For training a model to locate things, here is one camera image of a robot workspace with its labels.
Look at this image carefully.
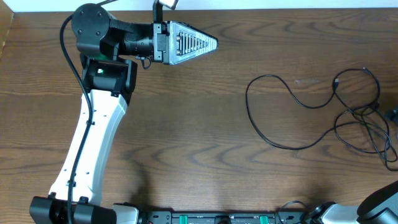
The thin black cable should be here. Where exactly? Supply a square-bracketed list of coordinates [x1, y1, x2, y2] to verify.
[244, 67, 398, 172]

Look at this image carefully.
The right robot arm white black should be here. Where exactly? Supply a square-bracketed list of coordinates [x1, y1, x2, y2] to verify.
[300, 103, 397, 224]

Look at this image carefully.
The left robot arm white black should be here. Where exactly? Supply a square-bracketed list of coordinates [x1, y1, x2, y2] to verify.
[29, 1, 219, 223]

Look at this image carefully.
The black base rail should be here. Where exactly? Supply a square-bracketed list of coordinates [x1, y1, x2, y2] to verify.
[111, 200, 312, 224]

